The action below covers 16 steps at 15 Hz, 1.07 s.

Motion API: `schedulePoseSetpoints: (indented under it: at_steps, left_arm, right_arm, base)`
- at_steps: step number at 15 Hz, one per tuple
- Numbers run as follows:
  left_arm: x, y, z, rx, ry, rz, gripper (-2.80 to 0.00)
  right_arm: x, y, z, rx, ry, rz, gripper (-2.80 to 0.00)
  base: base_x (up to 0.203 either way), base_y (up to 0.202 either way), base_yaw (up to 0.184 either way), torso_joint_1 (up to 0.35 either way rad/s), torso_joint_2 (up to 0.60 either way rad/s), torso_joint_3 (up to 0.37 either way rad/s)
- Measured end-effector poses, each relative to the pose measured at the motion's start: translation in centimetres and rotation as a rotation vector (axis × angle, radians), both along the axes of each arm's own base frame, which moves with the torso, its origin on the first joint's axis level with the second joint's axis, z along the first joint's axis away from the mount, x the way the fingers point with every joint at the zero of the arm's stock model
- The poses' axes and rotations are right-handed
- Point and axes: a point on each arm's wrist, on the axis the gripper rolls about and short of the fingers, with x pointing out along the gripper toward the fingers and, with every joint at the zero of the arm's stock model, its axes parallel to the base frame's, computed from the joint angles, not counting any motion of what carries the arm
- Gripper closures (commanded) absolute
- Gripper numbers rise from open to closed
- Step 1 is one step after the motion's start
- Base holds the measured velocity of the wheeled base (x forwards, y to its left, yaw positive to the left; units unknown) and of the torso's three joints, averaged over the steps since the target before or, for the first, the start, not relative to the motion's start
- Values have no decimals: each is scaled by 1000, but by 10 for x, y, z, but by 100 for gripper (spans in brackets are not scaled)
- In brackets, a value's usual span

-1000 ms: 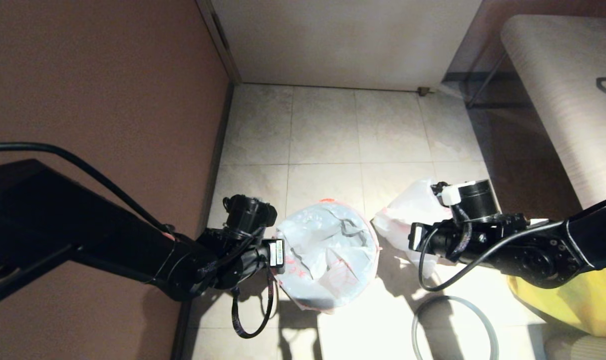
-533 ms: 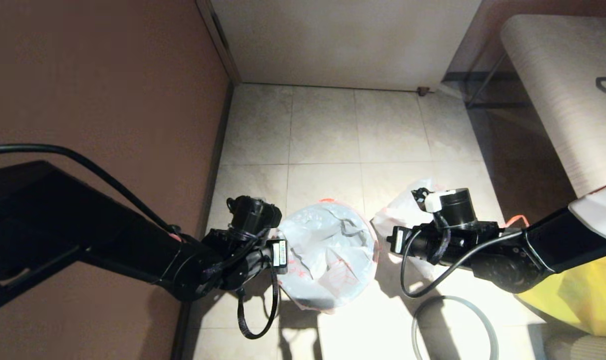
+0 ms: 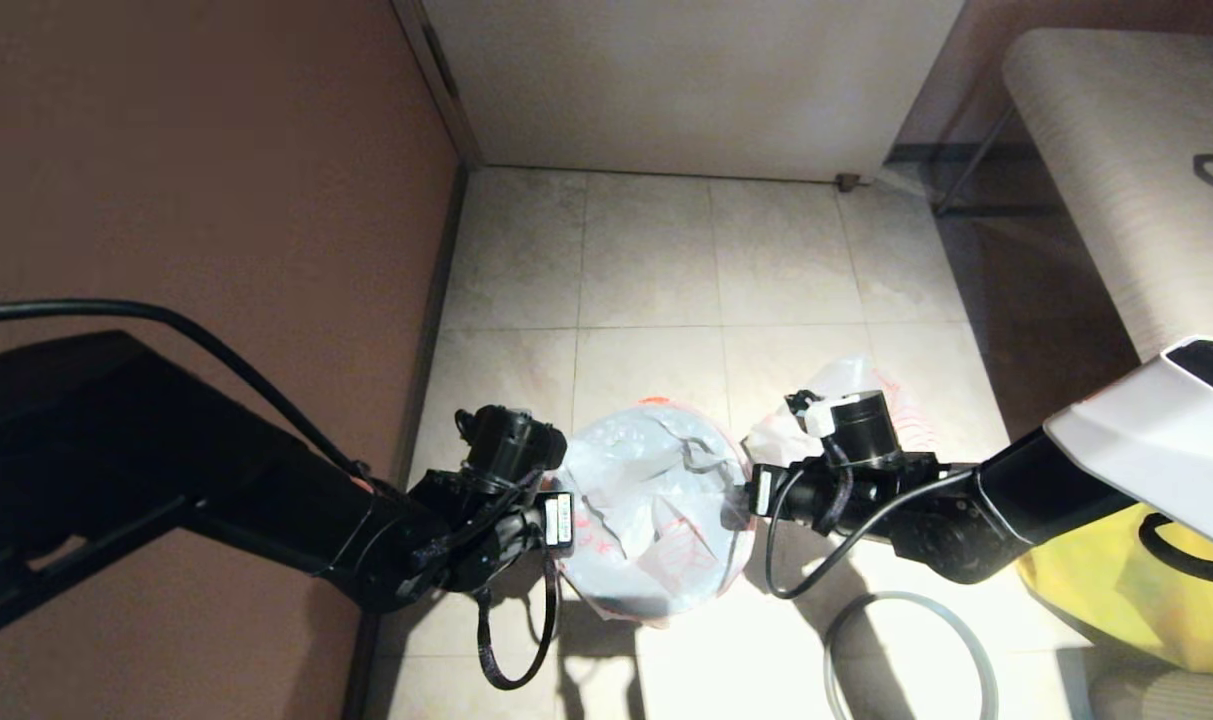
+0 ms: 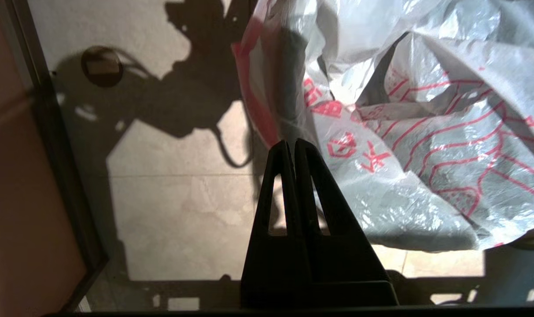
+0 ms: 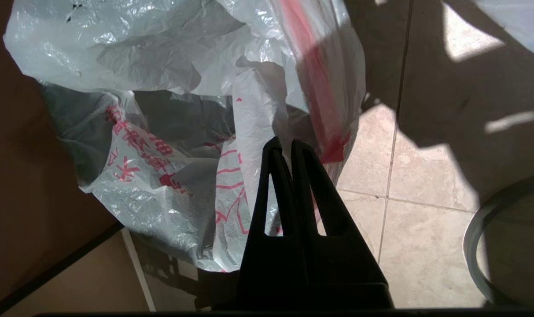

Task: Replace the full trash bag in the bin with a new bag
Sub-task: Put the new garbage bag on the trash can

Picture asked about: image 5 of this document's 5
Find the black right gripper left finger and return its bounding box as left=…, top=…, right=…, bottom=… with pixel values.
left=235, top=136, right=309, bottom=310

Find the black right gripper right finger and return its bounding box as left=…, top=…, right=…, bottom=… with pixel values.
left=291, top=139, right=395, bottom=310

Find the white plastic bag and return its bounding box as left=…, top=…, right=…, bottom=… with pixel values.
left=3, top=0, right=367, bottom=273

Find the dark baseboard strip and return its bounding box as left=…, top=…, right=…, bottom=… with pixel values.
left=0, top=221, right=125, bottom=317

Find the grey bin rim ring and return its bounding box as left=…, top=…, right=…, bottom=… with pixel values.
left=463, top=173, right=534, bottom=309

